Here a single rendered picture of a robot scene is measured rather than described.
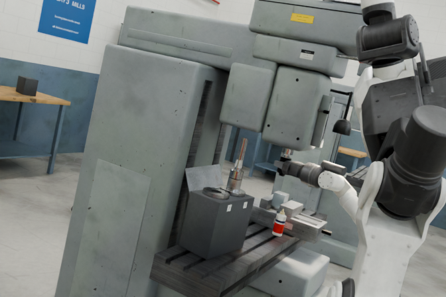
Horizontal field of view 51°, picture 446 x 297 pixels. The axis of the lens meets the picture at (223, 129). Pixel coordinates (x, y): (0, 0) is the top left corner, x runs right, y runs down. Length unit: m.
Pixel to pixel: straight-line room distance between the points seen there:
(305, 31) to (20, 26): 4.71
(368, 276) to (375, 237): 0.10
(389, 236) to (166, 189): 1.00
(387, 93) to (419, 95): 0.09
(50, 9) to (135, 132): 4.51
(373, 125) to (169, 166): 0.93
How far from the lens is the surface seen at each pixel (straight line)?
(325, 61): 1.79
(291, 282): 1.83
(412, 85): 1.36
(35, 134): 6.58
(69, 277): 2.35
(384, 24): 1.40
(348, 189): 1.84
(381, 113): 1.31
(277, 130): 1.84
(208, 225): 1.47
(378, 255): 1.25
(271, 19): 1.87
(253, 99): 1.86
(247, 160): 9.03
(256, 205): 2.00
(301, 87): 1.82
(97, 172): 2.14
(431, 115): 1.11
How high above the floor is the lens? 1.51
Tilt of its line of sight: 6 degrees down
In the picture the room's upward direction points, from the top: 13 degrees clockwise
